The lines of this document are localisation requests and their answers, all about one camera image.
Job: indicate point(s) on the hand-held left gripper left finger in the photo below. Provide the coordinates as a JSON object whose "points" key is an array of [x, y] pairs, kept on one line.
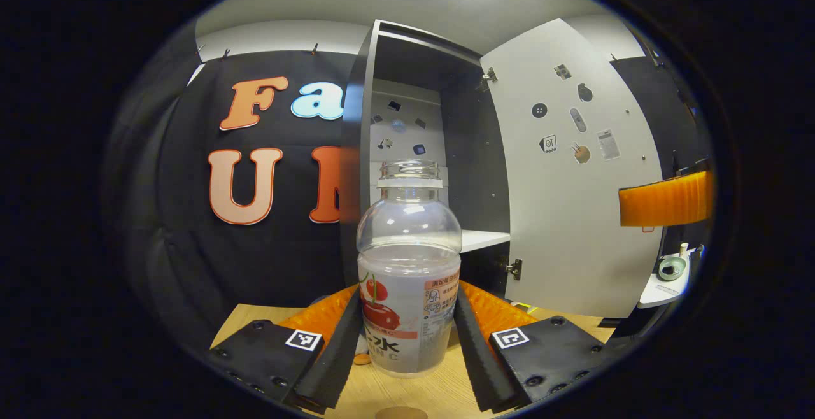
{"points": [[334, 362]]}

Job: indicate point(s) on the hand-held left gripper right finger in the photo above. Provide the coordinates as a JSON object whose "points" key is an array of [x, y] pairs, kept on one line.
{"points": [[481, 362]]}

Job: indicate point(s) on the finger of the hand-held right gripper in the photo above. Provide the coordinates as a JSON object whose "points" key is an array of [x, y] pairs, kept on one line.
{"points": [[665, 199]]}

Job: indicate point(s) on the white cabinet door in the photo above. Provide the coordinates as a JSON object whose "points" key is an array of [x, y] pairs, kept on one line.
{"points": [[573, 228]]}

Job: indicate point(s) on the clear plastic bottle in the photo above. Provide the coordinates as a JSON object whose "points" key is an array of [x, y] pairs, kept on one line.
{"points": [[407, 266]]}

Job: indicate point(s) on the metal door hinge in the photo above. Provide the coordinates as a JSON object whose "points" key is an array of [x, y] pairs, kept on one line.
{"points": [[514, 269], [489, 78]]}

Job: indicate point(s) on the white cabinet shelf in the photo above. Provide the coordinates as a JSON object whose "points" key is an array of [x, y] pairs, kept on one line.
{"points": [[481, 239]]}

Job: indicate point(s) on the penguin plush toy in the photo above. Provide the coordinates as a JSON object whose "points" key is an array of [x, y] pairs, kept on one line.
{"points": [[361, 346]]}

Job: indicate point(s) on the grey tape roll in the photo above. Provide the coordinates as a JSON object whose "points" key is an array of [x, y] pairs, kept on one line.
{"points": [[662, 270]]}

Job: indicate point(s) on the white side table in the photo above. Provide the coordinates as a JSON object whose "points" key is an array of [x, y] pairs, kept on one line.
{"points": [[659, 295]]}

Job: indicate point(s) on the black backdrop cloth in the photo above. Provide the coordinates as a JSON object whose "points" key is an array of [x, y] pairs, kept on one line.
{"points": [[191, 260]]}

